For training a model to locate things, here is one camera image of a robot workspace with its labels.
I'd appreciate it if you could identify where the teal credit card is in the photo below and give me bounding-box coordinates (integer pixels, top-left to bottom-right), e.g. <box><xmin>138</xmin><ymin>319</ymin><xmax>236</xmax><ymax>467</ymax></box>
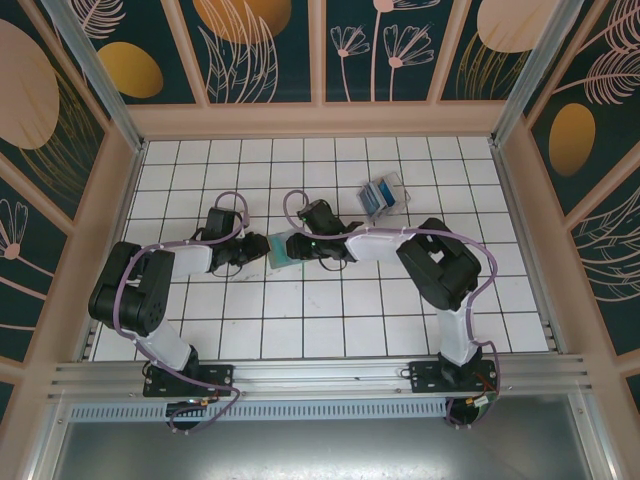
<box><xmin>268</xmin><ymin>235</ymin><xmax>291</xmax><ymax>267</ymax></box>

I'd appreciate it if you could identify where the slotted grey cable duct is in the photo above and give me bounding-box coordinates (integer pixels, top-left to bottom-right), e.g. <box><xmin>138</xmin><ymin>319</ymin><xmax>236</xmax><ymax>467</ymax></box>
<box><xmin>67</xmin><ymin>402</ymin><xmax>451</xmax><ymax>422</ymax></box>

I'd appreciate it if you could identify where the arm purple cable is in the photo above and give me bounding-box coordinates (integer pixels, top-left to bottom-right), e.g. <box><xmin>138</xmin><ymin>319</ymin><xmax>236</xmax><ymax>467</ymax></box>
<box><xmin>282</xmin><ymin>188</ymin><xmax>501</xmax><ymax>431</ymax></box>
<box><xmin>113</xmin><ymin>191</ymin><xmax>251</xmax><ymax>436</ymax></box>

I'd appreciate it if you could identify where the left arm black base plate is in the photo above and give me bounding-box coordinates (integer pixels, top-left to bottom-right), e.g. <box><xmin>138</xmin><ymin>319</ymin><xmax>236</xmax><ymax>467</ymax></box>
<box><xmin>143</xmin><ymin>363</ymin><xmax>236</xmax><ymax>399</ymax></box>

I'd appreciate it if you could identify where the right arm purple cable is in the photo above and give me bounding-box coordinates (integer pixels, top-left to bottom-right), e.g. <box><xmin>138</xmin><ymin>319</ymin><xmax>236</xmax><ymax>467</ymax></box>
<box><xmin>282</xmin><ymin>188</ymin><xmax>501</xmax><ymax>431</ymax></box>

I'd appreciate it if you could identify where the green circuit board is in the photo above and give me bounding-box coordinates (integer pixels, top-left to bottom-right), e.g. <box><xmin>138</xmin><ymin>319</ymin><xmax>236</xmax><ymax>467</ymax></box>
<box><xmin>472</xmin><ymin>393</ymin><xmax>499</xmax><ymax>416</ymax></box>

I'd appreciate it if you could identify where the grey metal sheet panel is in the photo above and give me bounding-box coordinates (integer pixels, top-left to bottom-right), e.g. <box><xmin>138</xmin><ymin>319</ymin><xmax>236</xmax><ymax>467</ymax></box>
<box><xmin>49</xmin><ymin>419</ymin><xmax>609</xmax><ymax>480</ymax></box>

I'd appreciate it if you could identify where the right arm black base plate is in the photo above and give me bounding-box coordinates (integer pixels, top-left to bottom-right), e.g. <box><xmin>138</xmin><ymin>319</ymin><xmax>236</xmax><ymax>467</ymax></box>
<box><xmin>408</xmin><ymin>359</ymin><xmax>501</xmax><ymax>396</ymax></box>

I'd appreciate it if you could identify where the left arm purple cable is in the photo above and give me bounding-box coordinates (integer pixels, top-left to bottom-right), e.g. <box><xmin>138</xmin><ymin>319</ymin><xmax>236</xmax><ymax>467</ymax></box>
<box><xmin>113</xmin><ymin>191</ymin><xmax>251</xmax><ymax>436</ymax></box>

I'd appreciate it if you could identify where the aluminium mounting rail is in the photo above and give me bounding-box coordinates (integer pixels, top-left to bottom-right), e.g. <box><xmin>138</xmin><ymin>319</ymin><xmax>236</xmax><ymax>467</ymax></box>
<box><xmin>47</xmin><ymin>353</ymin><xmax>596</xmax><ymax>401</ymax></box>

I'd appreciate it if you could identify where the aluminium frame post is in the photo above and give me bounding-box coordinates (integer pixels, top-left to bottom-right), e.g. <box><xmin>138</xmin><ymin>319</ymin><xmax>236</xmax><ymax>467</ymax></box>
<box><xmin>42</xmin><ymin>0</ymin><xmax>147</xmax><ymax>154</ymax></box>
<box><xmin>489</xmin><ymin>0</ymin><xmax>592</xmax><ymax>147</ymax></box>

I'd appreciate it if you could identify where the black controller box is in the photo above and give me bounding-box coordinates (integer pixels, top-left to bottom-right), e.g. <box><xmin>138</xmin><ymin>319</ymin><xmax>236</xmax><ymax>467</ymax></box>
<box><xmin>164</xmin><ymin>398</ymin><xmax>214</xmax><ymax>434</ymax></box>

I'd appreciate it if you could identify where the clear acrylic card box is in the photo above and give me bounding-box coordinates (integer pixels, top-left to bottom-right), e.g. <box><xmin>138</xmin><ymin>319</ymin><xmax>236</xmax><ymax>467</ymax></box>
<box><xmin>355</xmin><ymin>171</ymin><xmax>414</xmax><ymax>225</ymax></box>

